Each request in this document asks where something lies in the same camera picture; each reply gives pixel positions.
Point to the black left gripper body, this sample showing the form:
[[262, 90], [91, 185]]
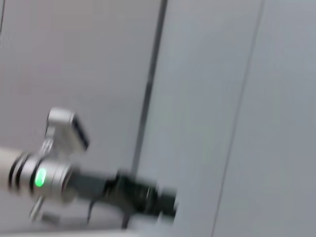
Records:
[[128, 190]]

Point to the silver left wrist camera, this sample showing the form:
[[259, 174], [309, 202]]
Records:
[[71, 130]]

